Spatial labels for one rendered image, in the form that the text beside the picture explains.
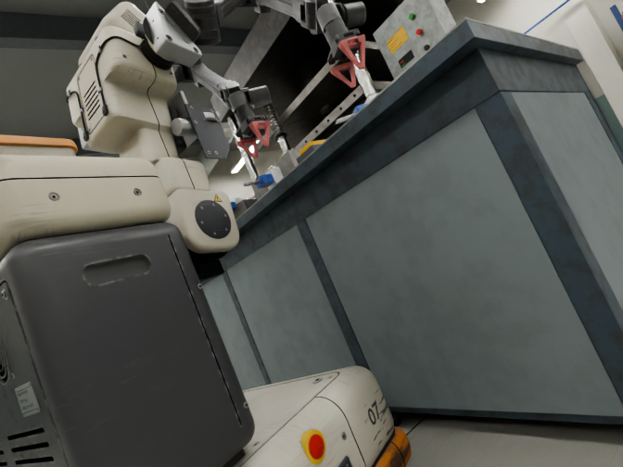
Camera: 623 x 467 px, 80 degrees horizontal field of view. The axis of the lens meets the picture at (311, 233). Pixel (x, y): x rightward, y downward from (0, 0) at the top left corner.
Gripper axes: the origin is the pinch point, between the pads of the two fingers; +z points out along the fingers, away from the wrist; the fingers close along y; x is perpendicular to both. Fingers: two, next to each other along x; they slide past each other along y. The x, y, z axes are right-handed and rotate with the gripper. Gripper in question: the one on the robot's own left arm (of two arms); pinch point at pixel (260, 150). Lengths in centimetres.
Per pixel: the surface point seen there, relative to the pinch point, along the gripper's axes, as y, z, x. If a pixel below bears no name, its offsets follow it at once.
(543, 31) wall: 69, -171, -684
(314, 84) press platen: 46, -57, -89
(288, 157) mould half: -4.5, 6.0, -5.5
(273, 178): -1.3, 10.4, 0.9
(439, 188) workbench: -47, 37, -4
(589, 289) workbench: -64, 64, -4
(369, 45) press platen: 14, -57, -105
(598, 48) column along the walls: 15, -92, -651
